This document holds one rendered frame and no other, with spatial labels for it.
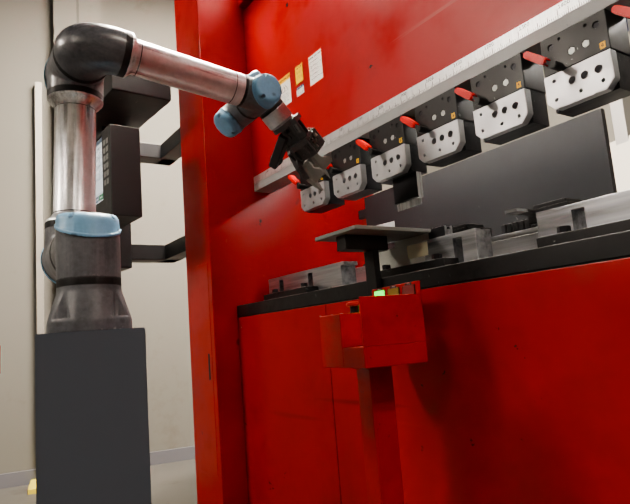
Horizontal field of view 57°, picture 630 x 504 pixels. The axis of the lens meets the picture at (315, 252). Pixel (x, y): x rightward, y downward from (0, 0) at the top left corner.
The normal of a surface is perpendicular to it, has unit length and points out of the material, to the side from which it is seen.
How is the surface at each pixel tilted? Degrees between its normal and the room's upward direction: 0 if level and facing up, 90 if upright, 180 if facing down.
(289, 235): 90
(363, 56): 90
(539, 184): 90
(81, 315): 72
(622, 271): 90
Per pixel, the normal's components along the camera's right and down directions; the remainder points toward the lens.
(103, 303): 0.61, -0.45
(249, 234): 0.55, -0.16
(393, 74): -0.83, -0.02
